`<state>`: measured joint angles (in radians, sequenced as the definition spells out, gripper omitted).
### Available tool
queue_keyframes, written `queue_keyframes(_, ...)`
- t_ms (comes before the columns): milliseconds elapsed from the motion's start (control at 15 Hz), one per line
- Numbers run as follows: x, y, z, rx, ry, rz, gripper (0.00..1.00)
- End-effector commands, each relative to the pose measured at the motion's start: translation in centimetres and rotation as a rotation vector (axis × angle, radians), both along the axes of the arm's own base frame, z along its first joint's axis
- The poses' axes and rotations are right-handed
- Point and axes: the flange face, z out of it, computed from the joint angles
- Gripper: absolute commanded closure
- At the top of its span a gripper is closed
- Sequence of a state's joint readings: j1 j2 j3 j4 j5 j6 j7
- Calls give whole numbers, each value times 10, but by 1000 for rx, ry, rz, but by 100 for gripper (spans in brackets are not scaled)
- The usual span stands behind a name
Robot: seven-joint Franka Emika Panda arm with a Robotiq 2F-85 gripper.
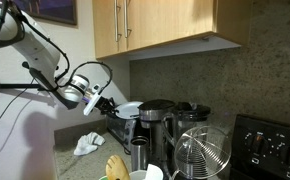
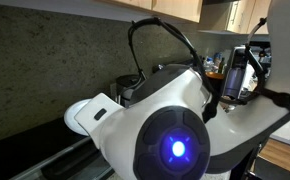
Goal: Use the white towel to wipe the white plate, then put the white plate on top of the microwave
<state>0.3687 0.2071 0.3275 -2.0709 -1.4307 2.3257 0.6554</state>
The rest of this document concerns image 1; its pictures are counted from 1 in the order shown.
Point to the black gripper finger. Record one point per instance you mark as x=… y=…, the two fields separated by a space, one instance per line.
x=113 y=113
x=112 y=102

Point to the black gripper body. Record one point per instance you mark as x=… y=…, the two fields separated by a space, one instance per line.
x=103 y=105

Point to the white towel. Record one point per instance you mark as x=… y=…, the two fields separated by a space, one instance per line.
x=88 y=143

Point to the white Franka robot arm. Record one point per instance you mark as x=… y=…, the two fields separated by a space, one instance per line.
x=35 y=46

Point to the silver black toaster oven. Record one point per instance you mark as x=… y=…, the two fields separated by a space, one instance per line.
x=120 y=130

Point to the steel black coffee maker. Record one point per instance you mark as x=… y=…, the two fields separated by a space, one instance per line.
x=155 y=113

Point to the stainless steel tumbler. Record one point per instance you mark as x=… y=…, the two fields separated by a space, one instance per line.
x=139 y=153

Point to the wooden slotted spoon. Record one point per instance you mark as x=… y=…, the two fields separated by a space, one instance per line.
x=117 y=168

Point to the white mug green inside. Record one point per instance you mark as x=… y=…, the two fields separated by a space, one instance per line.
x=103 y=178

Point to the white bowl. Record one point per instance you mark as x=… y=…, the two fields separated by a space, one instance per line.
x=138 y=175

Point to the glass blender black lid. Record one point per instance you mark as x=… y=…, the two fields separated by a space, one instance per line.
x=191 y=116

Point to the wooden upper cabinet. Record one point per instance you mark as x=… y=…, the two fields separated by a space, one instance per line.
x=158 y=23

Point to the black electric stove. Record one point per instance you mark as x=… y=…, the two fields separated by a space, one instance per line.
x=268 y=150

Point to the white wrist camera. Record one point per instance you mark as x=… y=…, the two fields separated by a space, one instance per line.
x=91 y=100

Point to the black camera stand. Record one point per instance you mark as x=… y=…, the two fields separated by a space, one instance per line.
x=11 y=86

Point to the dark framed wall picture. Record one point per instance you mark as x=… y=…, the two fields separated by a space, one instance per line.
x=51 y=8

